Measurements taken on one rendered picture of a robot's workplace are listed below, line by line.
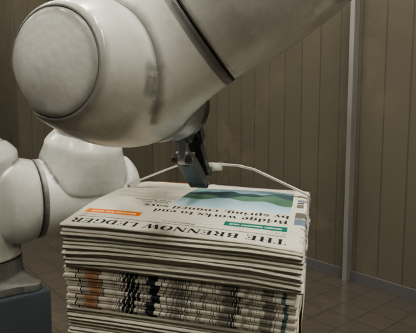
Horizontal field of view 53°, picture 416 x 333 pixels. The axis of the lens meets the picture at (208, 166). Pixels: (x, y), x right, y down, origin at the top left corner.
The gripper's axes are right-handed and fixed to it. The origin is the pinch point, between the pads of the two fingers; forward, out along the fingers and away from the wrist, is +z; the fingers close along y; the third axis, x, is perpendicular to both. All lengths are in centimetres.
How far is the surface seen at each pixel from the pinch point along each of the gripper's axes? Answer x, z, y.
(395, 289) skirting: 79, 285, 103
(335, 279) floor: 35, 306, 106
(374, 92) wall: 57, 289, -49
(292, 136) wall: -7, 340, -16
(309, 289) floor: 14, 279, 109
